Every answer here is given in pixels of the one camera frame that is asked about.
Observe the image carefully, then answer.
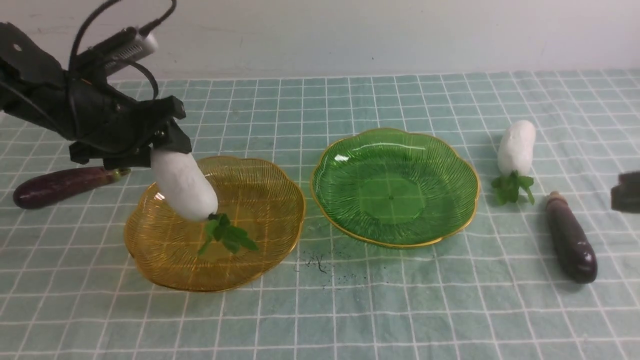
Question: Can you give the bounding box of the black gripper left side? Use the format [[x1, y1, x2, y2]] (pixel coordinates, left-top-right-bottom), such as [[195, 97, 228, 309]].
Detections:
[[0, 22, 193, 170]]

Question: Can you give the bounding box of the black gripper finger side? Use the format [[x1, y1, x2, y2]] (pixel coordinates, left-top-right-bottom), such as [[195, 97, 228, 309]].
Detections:
[[610, 171, 640, 215]]

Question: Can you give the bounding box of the white radish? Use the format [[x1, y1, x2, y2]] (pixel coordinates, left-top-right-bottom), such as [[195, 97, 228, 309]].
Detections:
[[491, 120, 537, 206], [150, 149, 259, 256]]

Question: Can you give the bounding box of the dark eggplant brown stem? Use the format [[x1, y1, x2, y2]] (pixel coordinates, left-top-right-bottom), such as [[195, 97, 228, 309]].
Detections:
[[545, 190, 598, 284]]

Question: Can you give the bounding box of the purple eggplant green stem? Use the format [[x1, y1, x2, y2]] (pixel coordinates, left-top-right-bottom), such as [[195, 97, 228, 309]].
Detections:
[[13, 166, 131, 210]]

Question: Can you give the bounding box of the amber plastic plate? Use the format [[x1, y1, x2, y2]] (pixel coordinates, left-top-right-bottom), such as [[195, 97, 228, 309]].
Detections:
[[123, 156, 306, 292]]

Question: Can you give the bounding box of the green checkered tablecloth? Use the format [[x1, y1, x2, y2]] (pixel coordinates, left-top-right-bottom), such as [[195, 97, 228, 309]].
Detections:
[[0, 69, 640, 360]]

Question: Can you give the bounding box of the green plastic plate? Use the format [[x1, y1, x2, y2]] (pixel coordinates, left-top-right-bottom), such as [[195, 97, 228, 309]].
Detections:
[[309, 128, 482, 249]]

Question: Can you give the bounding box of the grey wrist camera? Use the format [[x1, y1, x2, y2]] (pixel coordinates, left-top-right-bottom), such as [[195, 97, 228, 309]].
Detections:
[[75, 27, 159, 77]]

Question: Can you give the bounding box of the black camera cable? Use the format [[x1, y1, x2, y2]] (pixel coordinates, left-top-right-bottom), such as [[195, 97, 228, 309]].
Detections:
[[67, 0, 178, 101]]

